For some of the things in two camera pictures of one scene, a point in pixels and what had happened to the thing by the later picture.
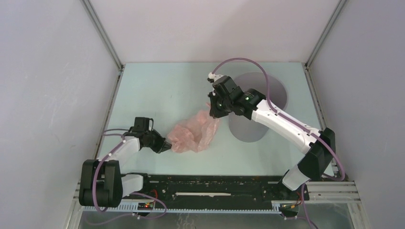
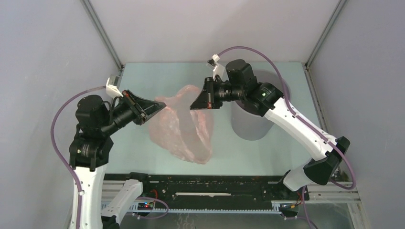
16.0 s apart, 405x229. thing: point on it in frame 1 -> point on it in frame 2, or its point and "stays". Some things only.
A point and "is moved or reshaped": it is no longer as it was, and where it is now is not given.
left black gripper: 162,145 -> 145,108
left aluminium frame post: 103,33 stays
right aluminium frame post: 341,5 stays
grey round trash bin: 249,130 stays
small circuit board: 148,206 stays
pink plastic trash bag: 195,134 is moved or reshaped
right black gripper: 214,112 -> 204,100
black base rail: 213,189 stays
